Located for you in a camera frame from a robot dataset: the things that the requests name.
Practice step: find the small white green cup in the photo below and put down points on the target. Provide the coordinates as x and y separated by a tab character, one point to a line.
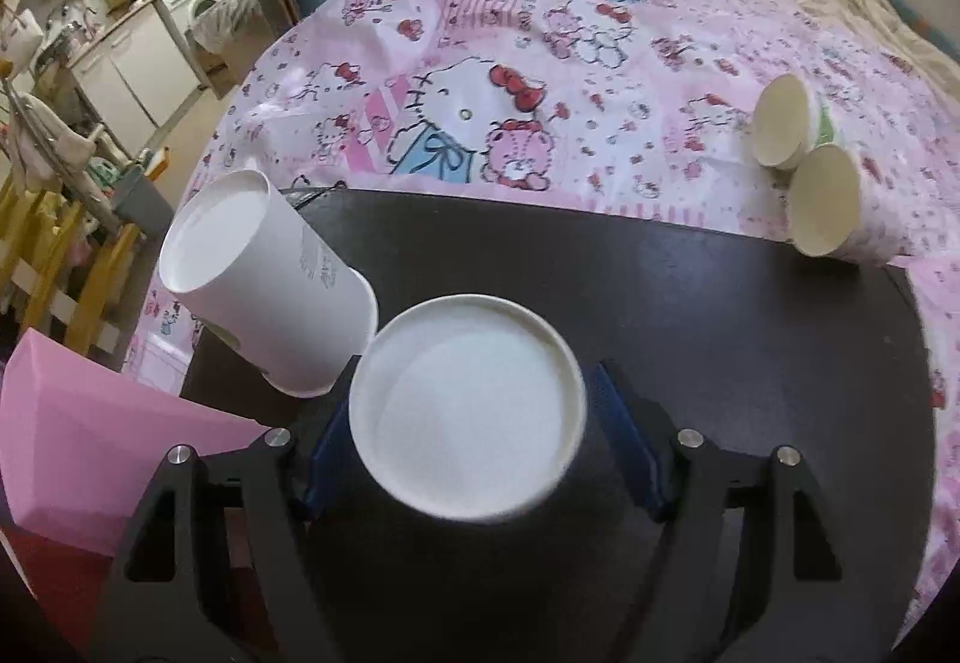
790	119

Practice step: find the grey trash bin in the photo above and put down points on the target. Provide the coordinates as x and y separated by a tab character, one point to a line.
136	200

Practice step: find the pink faceted plastic cup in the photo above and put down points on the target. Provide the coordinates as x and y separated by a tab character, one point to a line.
81	442

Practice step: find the white cup green leaf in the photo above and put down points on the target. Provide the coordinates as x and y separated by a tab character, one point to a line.
245	263

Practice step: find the yellow wooden stool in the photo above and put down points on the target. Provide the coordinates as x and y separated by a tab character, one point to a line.
62	275

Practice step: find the black table mat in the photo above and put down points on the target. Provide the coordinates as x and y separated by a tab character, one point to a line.
746	341

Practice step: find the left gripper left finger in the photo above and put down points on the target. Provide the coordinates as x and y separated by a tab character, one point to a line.
214	563

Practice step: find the white kitchen cabinet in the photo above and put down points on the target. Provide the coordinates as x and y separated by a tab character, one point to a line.
135	78

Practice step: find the white washing machine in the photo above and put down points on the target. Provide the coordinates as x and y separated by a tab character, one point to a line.
179	16

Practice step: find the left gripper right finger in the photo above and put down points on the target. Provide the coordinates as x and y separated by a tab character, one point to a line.
748	566

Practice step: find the red corrugated paper cup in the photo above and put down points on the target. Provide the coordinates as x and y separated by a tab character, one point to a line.
477	522

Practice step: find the small white pink-print cup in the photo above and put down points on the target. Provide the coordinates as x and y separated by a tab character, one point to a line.
842	205

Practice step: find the pink hello kitty sheet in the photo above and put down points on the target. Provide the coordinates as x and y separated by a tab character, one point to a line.
633	107

